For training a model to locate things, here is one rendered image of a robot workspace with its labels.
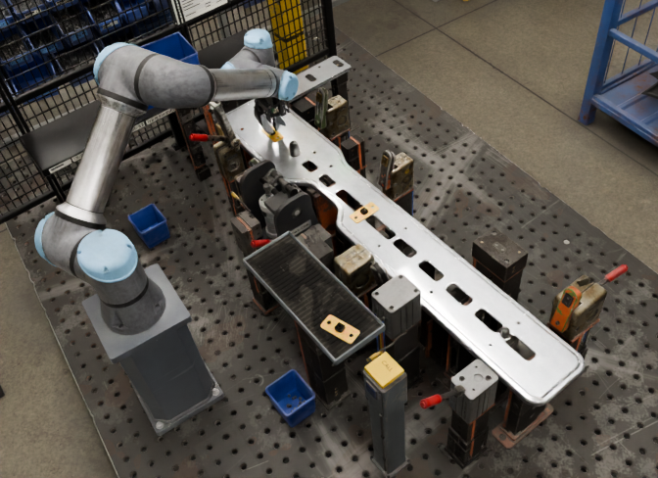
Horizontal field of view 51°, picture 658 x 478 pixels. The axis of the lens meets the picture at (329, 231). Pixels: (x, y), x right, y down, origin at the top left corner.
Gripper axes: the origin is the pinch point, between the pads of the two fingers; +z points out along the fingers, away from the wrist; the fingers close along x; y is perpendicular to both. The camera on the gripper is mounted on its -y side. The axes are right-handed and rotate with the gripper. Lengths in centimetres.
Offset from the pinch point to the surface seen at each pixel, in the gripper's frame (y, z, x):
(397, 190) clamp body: 43.2, 5.6, 15.0
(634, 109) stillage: 18, 86, 188
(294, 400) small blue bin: 66, 31, -43
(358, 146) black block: 21.9, 4.0, 17.7
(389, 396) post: 99, -10, -35
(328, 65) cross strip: -17.1, 2.4, 35.4
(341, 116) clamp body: 8.2, 2.3, 21.6
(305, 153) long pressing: 14.9, 2.2, 2.5
